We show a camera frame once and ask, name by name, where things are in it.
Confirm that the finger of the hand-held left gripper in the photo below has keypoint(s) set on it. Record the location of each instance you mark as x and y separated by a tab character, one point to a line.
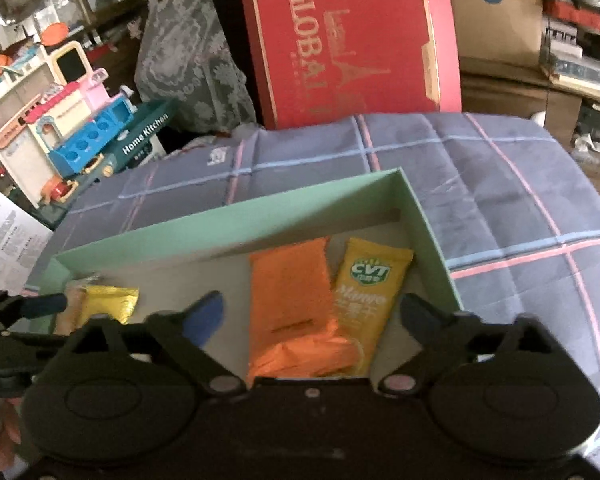
50	302

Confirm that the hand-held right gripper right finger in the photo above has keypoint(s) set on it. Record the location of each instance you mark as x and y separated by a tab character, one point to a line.
412	316

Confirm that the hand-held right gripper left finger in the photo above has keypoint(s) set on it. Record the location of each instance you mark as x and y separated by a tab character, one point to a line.
207	317

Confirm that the clear pastry packet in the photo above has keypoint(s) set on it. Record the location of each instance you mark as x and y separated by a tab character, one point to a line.
72	310

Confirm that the mint green cardboard box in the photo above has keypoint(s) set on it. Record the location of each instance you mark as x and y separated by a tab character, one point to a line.
430	240

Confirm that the orange snack packet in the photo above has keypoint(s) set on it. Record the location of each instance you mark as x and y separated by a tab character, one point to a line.
290	285

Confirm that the person's left hand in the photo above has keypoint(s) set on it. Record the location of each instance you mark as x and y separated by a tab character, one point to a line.
2	435

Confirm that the yellow dried fruit packet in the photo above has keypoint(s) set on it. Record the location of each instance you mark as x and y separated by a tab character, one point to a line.
370	280

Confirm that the gold foil snack packet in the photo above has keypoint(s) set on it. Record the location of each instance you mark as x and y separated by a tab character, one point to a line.
109	302

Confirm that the white printed instruction sheet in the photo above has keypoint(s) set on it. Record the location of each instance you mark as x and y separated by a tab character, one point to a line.
5	240

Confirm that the plaid grey blanket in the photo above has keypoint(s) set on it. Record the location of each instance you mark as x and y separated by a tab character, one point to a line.
505	185

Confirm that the blue toy rack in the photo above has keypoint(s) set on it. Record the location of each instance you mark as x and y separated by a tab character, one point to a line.
95	135

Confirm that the cream toy kitchen set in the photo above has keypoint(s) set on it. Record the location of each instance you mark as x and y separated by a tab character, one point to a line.
35	115

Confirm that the teal toy kitchen box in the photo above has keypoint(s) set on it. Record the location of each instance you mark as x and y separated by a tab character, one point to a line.
140	135

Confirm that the low brown cardboard box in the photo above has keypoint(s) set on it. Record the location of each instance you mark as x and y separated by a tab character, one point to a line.
510	95

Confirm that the grey lace cloth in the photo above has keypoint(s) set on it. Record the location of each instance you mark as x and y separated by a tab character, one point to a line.
190	60

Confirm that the large red gift box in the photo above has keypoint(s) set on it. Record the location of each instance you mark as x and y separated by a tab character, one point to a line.
350	35

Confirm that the stack of books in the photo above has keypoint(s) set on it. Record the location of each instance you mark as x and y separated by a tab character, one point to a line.
570	60

